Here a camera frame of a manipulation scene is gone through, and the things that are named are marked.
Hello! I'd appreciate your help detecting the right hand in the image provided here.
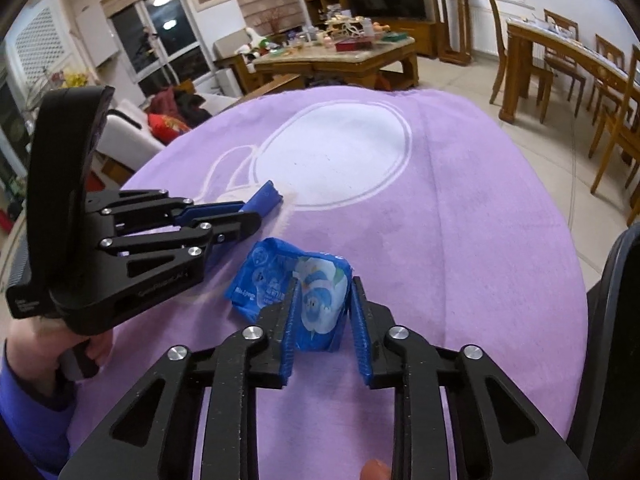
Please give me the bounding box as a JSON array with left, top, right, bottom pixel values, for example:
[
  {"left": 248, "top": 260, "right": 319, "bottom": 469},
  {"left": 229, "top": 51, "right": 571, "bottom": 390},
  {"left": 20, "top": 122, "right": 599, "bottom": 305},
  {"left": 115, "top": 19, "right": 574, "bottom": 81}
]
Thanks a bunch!
[{"left": 359, "top": 460, "right": 392, "bottom": 480}]

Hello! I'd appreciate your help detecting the left hand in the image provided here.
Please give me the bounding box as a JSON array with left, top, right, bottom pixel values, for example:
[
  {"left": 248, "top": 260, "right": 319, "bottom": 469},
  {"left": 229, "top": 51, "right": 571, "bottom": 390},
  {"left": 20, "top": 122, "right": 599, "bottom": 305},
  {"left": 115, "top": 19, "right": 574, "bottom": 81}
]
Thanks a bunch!
[{"left": 6, "top": 318, "right": 113, "bottom": 396}]

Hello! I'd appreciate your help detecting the wooden dining chair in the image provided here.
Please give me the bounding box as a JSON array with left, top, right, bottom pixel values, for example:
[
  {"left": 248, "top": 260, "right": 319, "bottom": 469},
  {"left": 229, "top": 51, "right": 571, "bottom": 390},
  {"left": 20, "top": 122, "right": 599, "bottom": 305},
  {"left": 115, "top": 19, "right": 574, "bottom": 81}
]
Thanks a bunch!
[{"left": 488, "top": 0, "right": 553, "bottom": 124}]

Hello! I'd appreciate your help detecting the purple tablecloth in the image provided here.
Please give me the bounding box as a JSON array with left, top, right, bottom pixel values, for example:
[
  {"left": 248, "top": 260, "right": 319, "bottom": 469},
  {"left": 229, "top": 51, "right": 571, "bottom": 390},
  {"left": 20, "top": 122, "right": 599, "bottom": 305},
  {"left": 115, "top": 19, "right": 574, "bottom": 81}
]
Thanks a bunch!
[{"left": 64, "top": 84, "right": 589, "bottom": 480}]

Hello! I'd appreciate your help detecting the wooden coffee table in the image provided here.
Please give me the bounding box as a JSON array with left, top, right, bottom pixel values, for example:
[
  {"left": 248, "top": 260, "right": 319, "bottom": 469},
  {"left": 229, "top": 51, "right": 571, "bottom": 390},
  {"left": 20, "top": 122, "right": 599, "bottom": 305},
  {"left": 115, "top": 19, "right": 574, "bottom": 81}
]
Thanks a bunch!
[{"left": 253, "top": 37, "right": 419, "bottom": 90}]

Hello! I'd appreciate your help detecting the wooden dining table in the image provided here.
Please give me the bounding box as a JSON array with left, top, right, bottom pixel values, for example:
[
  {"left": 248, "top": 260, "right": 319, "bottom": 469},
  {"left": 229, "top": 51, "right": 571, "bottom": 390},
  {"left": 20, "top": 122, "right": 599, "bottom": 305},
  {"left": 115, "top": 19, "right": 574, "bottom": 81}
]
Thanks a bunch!
[{"left": 498, "top": 18, "right": 640, "bottom": 125}]

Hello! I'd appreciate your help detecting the wooden tv cabinet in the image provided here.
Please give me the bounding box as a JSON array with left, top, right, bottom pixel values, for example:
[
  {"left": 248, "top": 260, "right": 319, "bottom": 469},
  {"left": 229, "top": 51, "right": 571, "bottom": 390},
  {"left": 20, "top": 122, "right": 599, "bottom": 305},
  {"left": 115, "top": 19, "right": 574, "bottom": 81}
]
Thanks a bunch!
[{"left": 376, "top": 18, "right": 438, "bottom": 58}]

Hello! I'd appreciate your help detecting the black round trash bin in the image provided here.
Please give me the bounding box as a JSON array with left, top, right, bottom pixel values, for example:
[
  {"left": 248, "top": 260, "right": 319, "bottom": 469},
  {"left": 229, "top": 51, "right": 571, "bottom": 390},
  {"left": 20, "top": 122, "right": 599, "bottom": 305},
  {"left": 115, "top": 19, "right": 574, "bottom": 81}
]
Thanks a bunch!
[{"left": 566, "top": 224, "right": 639, "bottom": 479}]

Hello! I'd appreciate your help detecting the tall wooden plant stand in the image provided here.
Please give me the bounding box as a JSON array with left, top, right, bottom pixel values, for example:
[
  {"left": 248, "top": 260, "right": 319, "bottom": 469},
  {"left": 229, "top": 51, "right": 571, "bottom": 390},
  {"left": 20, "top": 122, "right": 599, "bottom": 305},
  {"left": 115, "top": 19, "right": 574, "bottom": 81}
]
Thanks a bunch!
[{"left": 432, "top": 0, "right": 472, "bottom": 66}]

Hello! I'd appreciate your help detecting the red sofa cushion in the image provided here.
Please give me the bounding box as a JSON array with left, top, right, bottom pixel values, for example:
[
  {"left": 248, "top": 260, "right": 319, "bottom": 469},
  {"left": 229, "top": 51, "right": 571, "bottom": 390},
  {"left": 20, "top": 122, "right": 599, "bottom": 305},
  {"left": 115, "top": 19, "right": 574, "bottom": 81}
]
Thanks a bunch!
[{"left": 148, "top": 114, "right": 191, "bottom": 145}]

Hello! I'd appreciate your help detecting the blue snack packet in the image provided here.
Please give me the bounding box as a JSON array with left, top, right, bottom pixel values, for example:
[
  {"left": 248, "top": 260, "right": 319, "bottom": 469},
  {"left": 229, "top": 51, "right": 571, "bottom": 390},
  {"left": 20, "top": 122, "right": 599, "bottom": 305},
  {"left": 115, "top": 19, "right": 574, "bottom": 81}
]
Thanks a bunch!
[{"left": 224, "top": 237, "right": 352, "bottom": 352}]

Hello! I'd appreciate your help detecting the wooden sofa with cushions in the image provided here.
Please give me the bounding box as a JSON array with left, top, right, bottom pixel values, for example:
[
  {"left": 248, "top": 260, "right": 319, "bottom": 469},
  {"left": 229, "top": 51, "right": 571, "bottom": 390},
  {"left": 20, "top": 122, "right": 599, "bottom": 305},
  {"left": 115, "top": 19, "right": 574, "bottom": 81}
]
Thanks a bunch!
[{"left": 94, "top": 72, "right": 306, "bottom": 187}]

